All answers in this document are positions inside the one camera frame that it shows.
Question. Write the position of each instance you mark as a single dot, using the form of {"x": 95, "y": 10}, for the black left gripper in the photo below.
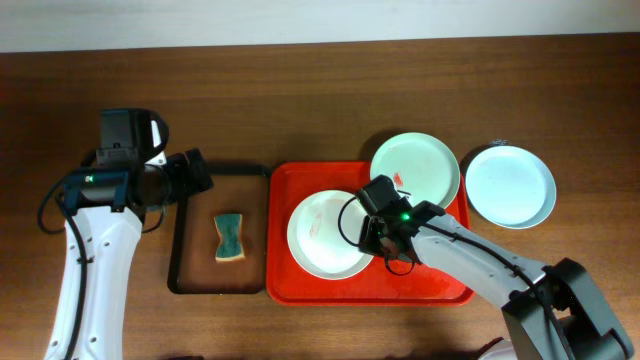
{"x": 197, "y": 170}

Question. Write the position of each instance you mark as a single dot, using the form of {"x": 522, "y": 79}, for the white plate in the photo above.
{"x": 321, "y": 233}

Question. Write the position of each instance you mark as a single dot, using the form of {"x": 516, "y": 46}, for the green and yellow sponge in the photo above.
{"x": 229, "y": 230}

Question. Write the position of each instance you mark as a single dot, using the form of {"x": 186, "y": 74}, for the light green plate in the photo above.
{"x": 420, "y": 165}

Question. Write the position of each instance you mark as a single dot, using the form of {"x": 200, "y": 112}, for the light blue plate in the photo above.
{"x": 510, "y": 187}

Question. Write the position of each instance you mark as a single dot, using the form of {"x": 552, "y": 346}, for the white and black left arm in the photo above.
{"x": 104, "y": 207}

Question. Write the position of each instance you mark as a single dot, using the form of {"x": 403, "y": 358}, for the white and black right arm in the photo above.
{"x": 551, "y": 312}

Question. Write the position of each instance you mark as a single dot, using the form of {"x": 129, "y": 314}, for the brown tray with black rim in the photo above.
{"x": 239, "y": 188}

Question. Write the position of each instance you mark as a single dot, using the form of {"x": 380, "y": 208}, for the red plastic tray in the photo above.
{"x": 289, "y": 284}

